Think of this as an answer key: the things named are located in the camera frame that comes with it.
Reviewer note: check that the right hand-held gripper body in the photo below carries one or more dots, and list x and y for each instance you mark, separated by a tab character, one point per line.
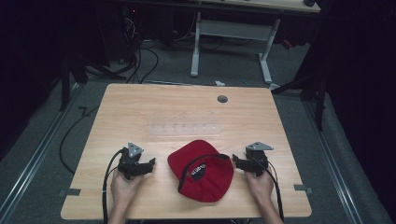
257	158

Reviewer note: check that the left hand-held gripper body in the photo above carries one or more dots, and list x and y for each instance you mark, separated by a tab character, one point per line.
130	160

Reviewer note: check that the red baseball cap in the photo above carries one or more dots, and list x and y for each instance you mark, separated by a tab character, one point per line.
202	174

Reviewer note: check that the person's right hand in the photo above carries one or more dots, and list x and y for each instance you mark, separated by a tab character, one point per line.
261	186

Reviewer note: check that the person's left hand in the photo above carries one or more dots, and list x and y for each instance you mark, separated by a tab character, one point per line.
124	189

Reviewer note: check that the grey tape strip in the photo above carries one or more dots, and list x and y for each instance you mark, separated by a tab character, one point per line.
302	188
70	192

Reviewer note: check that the white scrap on floor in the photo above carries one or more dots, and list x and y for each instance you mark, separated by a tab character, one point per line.
219	83

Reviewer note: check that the black tripod stand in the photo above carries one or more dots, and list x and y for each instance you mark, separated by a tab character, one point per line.
314	90

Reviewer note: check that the red object under desk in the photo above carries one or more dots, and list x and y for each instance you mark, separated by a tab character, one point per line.
287	44

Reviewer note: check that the dark object on desk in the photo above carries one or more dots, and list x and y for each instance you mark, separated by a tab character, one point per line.
309	2

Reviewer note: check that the metal floor rail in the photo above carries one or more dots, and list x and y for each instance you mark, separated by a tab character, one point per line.
336	168
34	158

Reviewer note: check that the white frame desk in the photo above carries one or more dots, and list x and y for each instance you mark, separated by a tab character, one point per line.
236	29

